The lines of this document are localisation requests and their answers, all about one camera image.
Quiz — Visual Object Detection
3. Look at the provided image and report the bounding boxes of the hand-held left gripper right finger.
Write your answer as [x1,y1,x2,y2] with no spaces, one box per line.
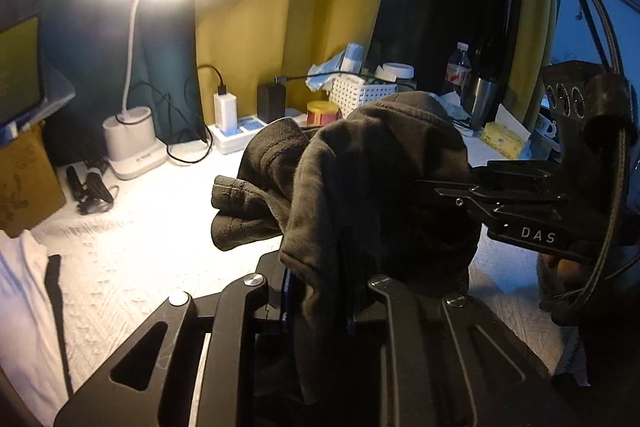
[344,274,576,427]

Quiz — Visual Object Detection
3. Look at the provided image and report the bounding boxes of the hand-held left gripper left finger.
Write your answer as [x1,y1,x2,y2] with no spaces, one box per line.
[52,269,301,427]

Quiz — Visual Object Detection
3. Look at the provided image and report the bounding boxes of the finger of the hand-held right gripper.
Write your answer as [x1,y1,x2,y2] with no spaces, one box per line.
[435,187,606,264]
[414,159,571,204]

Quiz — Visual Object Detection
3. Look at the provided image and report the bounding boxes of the dark printed t-shirt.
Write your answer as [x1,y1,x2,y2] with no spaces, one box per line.
[210,91,483,408]

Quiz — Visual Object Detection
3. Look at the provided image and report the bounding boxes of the person's right hand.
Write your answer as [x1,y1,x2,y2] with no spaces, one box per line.
[542,254,588,281]

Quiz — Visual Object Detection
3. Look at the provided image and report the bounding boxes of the yellow tissue box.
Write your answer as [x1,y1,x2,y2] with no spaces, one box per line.
[480,104,532,160]

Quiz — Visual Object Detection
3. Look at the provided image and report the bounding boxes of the white printed mug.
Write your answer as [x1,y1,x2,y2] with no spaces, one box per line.
[535,114,558,138]

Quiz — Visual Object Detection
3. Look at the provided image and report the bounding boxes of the steel tumbler with black lid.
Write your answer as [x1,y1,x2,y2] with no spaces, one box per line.
[460,77,503,131]

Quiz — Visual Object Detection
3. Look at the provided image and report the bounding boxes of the white plastic bag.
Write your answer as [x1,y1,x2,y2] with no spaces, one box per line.
[439,92,476,138]

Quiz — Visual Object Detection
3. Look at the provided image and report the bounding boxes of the white textured table cover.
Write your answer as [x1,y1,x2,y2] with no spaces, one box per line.
[27,132,566,427]

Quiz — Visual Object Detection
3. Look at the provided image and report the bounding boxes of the clear plastic water bottle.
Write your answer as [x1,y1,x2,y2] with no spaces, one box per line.
[445,42,472,98]

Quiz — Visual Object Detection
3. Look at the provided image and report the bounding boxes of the narrow yellow curtain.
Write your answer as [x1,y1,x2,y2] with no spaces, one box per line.
[507,0,561,128]

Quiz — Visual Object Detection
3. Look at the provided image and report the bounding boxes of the clear jar with white lid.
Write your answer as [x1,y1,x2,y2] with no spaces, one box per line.
[375,63,417,94]

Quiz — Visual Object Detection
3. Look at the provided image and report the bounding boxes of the white power strip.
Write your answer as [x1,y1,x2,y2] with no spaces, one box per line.
[207,109,301,155]

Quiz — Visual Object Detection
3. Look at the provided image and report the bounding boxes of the white perforated plastic basket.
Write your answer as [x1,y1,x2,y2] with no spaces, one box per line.
[327,74,401,120]

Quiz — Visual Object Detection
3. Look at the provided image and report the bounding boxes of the white desk lamp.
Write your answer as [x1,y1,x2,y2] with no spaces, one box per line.
[82,0,217,181]

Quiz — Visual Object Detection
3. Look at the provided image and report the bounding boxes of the white charger plug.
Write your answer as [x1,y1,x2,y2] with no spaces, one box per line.
[214,93,237,132]

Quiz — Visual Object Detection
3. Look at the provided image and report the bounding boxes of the red jar with gold lid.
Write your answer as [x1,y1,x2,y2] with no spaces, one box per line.
[306,101,342,128]

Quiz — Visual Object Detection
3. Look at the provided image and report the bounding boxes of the black charger plug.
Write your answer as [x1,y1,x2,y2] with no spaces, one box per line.
[257,83,287,124]

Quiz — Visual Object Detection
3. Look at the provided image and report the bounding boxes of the white garment with black trim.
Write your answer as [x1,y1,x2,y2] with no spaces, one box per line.
[0,227,76,427]

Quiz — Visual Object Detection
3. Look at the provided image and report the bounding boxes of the crumpled white tissue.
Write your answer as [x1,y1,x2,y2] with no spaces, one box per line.
[306,52,351,91]

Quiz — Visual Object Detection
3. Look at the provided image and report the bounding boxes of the brown cardboard box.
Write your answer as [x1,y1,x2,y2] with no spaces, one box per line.
[0,122,67,238]

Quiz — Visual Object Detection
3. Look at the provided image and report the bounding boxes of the dark curtain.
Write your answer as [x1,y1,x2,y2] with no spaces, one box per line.
[0,0,211,168]

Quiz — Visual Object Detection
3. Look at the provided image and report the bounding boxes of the wide yellow curtain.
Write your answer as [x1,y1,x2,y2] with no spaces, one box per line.
[195,0,403,128]

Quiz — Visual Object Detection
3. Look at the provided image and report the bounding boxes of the laptop screen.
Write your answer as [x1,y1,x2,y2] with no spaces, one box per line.
[0,14,46,125]

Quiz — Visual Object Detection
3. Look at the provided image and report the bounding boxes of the braided right gripper cable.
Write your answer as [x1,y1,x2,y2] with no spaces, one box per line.
[552,0,632,303]

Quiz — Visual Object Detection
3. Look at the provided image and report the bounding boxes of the black charger cable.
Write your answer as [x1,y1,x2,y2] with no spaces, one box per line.
[135,64,228,166]

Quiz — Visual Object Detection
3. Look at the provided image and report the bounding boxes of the black cable bundle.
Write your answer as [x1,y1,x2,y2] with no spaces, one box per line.
[66,159,119,215]

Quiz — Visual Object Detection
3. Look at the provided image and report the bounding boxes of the black usb cable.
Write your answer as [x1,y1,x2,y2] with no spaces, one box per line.
[272,74,346,88]

